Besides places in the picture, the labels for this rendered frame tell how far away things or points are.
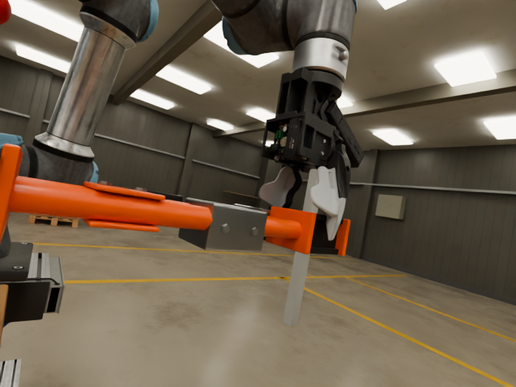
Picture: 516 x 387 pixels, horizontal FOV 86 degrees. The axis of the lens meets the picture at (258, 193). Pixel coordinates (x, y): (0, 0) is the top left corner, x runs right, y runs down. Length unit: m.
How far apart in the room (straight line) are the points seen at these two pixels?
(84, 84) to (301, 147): 0.52
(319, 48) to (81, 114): 0.52
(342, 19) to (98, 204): 0.36
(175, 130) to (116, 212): 11.35
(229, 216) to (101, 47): 0.54
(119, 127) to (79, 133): 10.29
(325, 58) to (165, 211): 0.27
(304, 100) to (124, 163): 10.66
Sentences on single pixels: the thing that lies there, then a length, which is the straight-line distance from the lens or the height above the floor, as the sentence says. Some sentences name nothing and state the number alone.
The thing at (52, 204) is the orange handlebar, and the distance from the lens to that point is 0.22.
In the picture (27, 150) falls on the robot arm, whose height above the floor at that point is 1.25.
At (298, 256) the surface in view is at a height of 0.74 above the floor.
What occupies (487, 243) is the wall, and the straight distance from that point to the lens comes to 9.46.
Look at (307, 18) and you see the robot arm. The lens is 0.44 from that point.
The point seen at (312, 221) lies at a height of 1.22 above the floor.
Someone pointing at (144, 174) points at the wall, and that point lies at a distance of 11.12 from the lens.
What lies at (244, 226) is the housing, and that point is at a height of 1.20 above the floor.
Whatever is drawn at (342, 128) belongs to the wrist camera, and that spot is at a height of 1.35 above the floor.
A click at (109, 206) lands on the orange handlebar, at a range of 0.23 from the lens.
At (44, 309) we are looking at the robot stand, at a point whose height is 0.89.
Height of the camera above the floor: 1.23
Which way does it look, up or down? 2 degrees up
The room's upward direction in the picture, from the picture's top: 11 degrees clockwise
